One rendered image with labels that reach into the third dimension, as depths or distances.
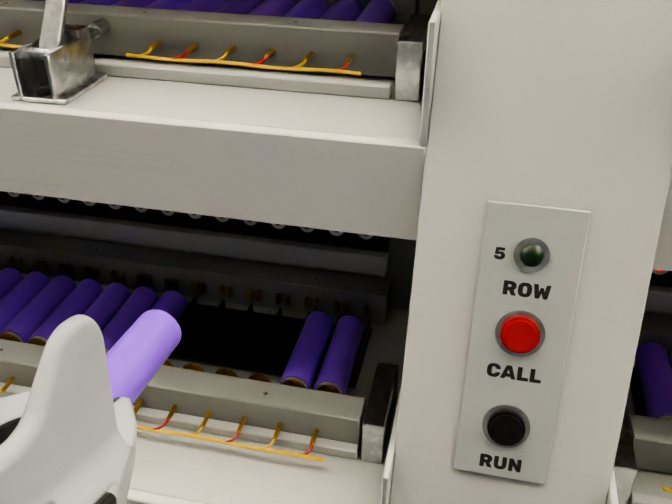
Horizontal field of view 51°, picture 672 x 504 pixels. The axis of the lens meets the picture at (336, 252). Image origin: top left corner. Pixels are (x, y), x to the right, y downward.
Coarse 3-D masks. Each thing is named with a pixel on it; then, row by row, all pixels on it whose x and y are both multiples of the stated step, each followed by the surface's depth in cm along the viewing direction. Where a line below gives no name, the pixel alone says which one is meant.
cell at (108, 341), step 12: (144, 288) 48; (132, 300) 47; (144, 300) 47; (156, 300) 48; (120, 312) 46; (132, 312) 46; (108, 324) 45; (120, 324) 45; (132, 324) 45; (108, 336) 44; (120, 336) 44; (108, 348) 43
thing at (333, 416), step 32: (0, 352) 42; (32, 352) 42; (32, 384) 42; (160, 384) 40; (192, 384) 40; (224, 384) 40; (256, 384) 40; (224, 416) 39; (256, 416) 39; (288, 416) 38; (320, 416) 38; (352, 416) 38; (256, 448) 38
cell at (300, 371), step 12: (312, 312) 46; (312, 324) 45; (324, 324) 45; (300, 336) 44; (312, 336) 44; (324, 336) 44; (300, 348) 43; (312, 348) 43; (324, 348) 44; (300, 360) 42; (312, 360) 42; (288, 372) 41; (300, 372) 41; (312, 372) 42
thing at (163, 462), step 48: (144, 240) 52; (192, 240) 51; (240, 240) 50; (288, 240) 50; (384, 336) 47; (384, 384) 39; (144, 432) 40; (192, 432) 40; (384, 432) 37; (144, 480) 37; (192, 480) 37; (240, 480) 37; (288, 480) 37; (336, 480) 37; (384, 480) 31
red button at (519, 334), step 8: (512, 320) 29; (520, 320) 29; (528, 320) 29; (504, 328) 29; (512, 328) 29; (520, 328) 29; (528, 328) 29; (536, 328) 29; (504, 336) 29; (512, 336) 29; (520, 336) 29; (528, 336) 29; (536, 336) 29; (504, 344) 29; (512, 344) 29; (520, 344) 29; (528, 344) 29; (536, 344) 29; (520, 352) 29
